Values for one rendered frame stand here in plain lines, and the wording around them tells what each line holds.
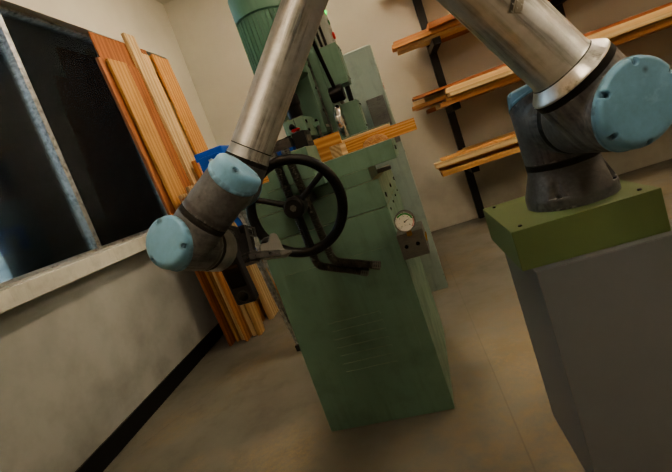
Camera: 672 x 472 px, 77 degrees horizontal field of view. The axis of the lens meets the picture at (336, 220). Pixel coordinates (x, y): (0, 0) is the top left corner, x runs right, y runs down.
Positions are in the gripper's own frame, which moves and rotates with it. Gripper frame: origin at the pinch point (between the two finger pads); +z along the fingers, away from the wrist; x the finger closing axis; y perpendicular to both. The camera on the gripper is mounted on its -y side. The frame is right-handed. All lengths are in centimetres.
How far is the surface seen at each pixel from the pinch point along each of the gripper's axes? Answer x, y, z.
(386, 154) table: -34.0, 25.0, 26.1
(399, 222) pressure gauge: -31.9, 4.3, 27.0
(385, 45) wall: -43, 187, 237
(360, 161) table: -25.9, 25.5, 25.9
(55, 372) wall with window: 119, -11, 43
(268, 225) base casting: 9.3, 16.3, 29.4
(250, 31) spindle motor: -5, 76, 17
